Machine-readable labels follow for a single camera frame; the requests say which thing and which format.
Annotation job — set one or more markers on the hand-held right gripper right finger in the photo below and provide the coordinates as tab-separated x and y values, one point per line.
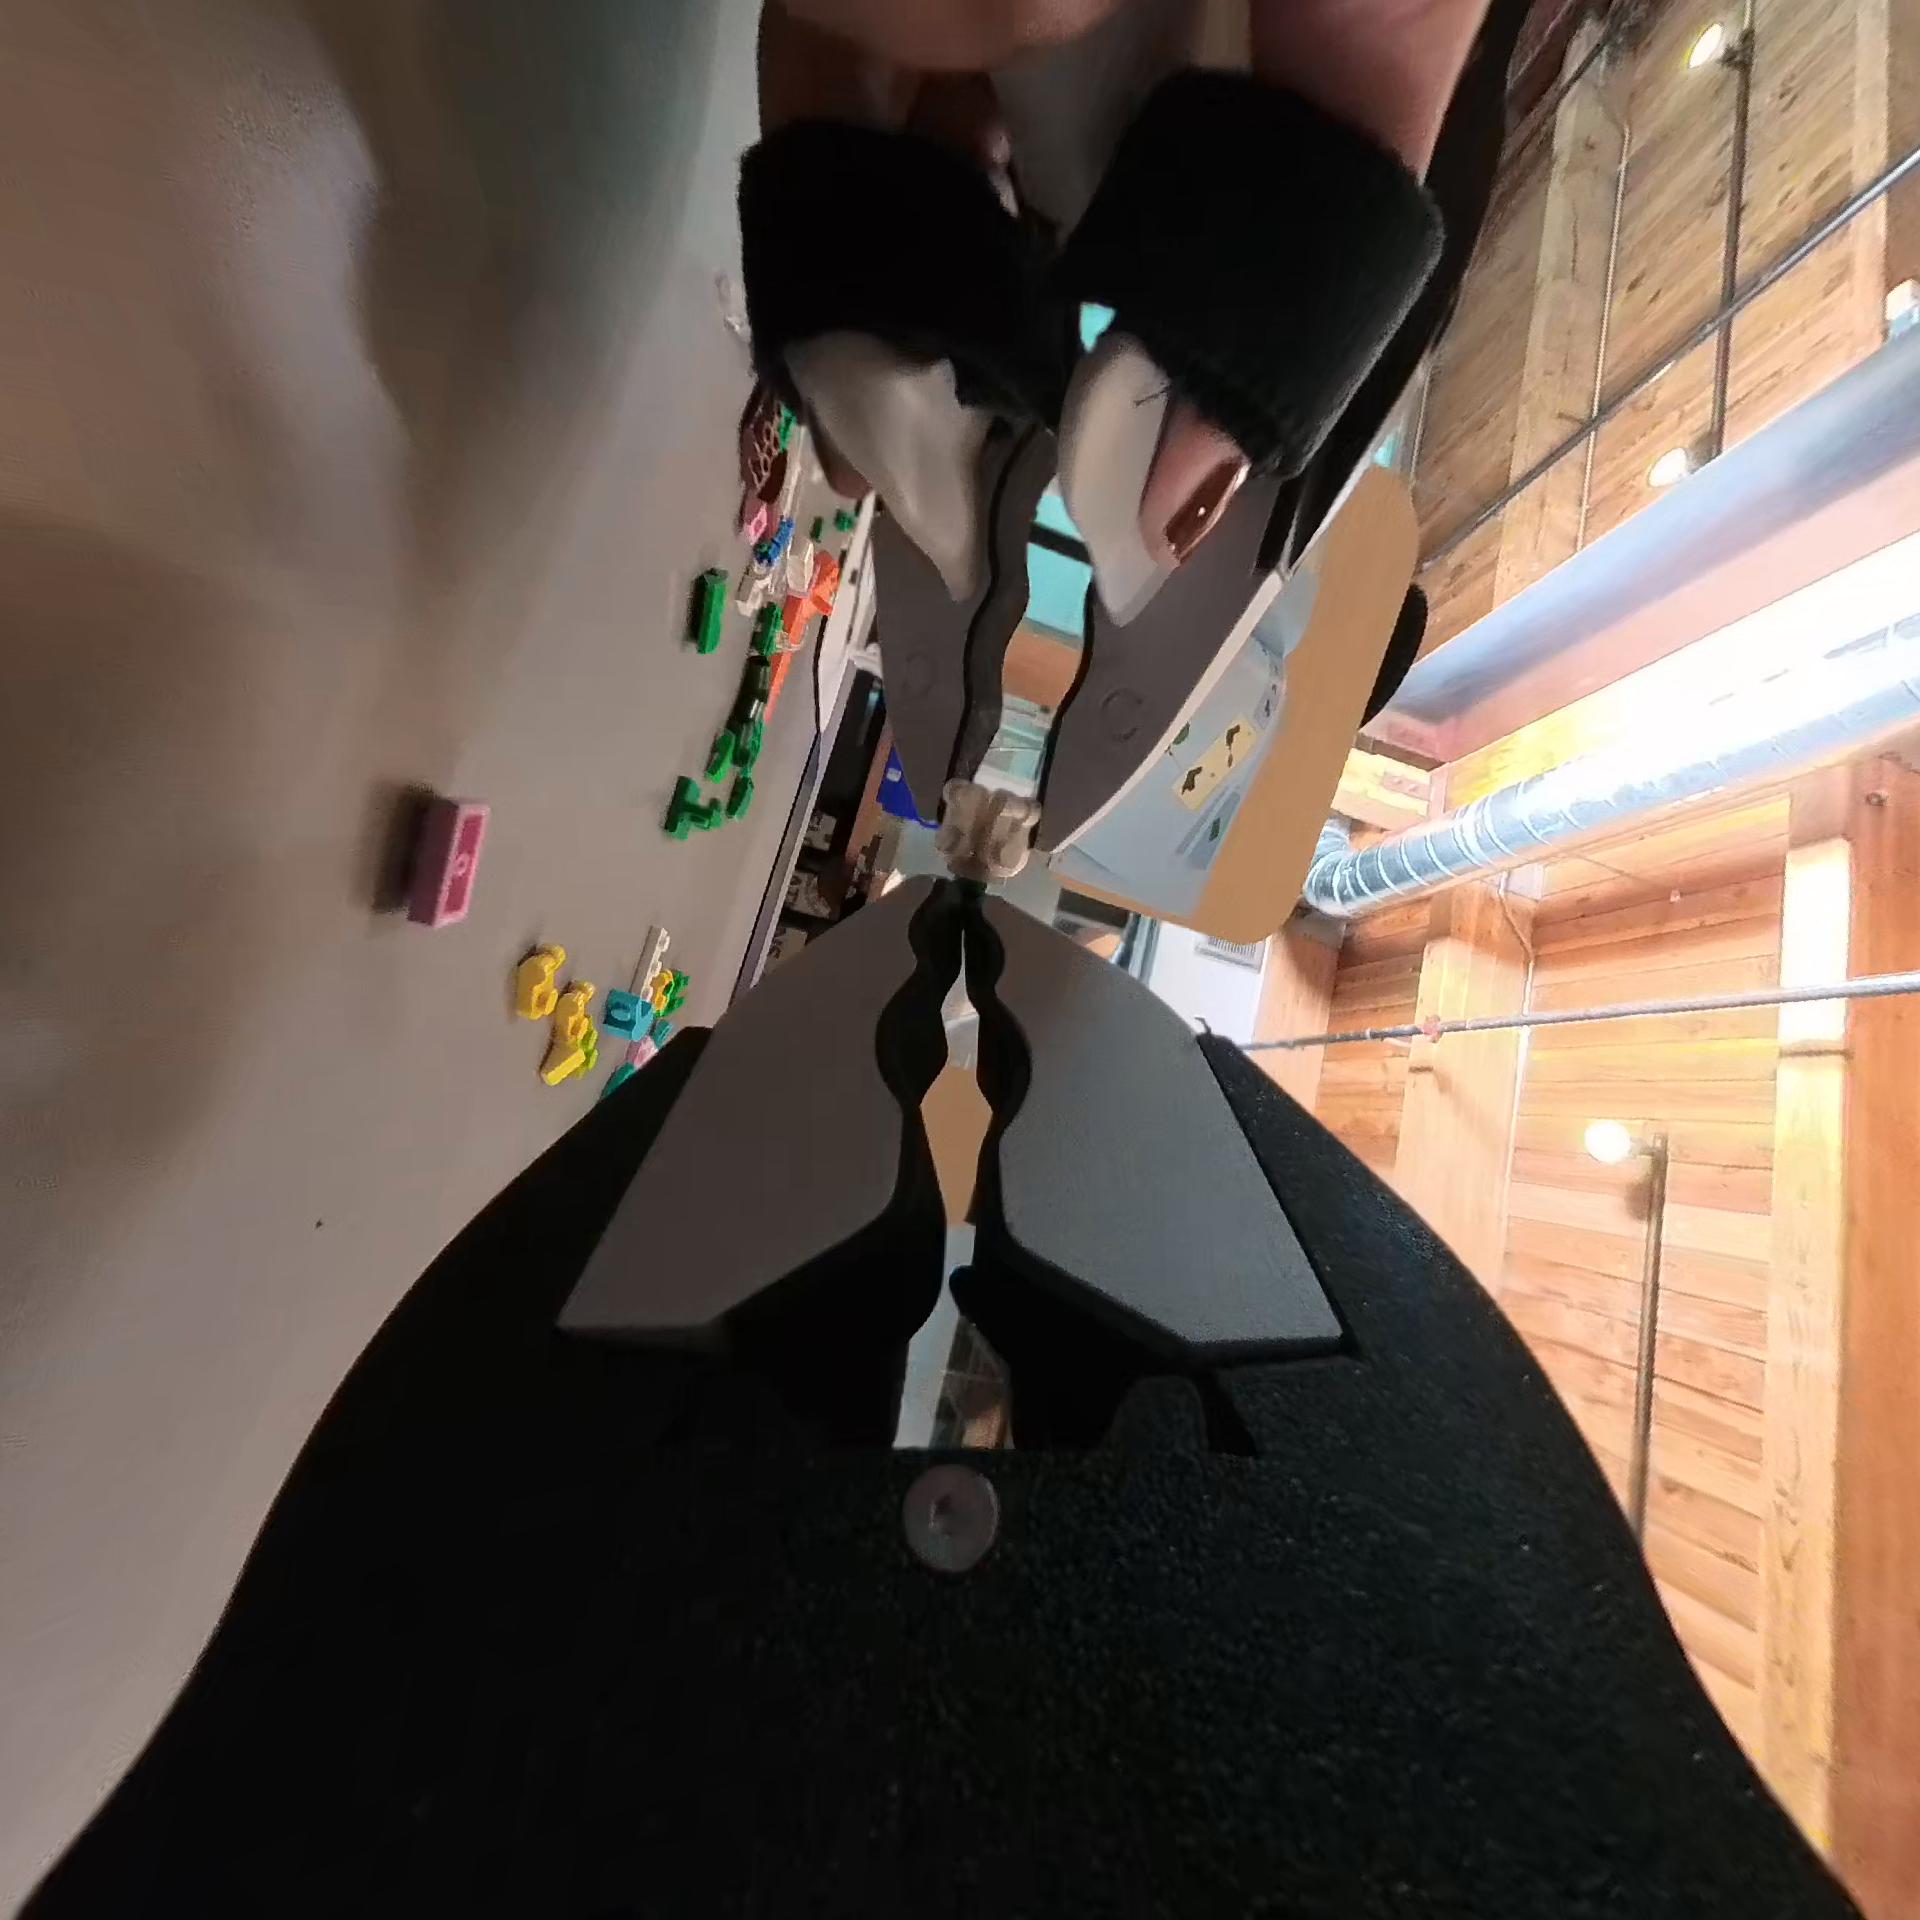
1148	1171

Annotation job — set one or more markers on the cluster of yellow teal lego pieces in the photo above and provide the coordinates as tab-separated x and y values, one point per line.
579	1013

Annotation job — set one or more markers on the lego instruction booklet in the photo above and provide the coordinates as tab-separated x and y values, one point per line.
1223	728

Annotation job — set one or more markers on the thin metal conduit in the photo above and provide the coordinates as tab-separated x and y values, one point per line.
1574	1021

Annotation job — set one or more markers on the pile of green brown lego pieces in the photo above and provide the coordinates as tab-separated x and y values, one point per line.
750	631

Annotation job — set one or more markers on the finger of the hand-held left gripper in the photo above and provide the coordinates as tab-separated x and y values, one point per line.
922	660
1133	712

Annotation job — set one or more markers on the pink lego brick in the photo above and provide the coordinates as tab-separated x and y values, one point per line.
447	861

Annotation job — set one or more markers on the white lego piece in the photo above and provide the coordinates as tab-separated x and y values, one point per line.
986	833

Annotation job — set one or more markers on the wooden booklet board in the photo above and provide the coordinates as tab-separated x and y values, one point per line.
1343	660

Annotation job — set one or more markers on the orange brick separator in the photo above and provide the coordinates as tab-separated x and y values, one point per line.
806	597

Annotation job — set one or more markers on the ribbed metal duct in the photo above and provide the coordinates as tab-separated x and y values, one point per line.
1574	822

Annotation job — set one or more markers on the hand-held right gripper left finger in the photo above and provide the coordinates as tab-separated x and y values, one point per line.
750	1155

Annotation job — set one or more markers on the blue box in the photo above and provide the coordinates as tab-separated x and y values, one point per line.
902	795

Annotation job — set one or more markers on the smooth large metal duct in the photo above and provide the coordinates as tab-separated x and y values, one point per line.
1725	503

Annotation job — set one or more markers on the person's left hand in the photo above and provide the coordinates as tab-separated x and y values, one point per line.
1350	45

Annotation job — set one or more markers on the wall lamp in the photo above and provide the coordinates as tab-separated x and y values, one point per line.
1707	43
1608	1141
1668	464

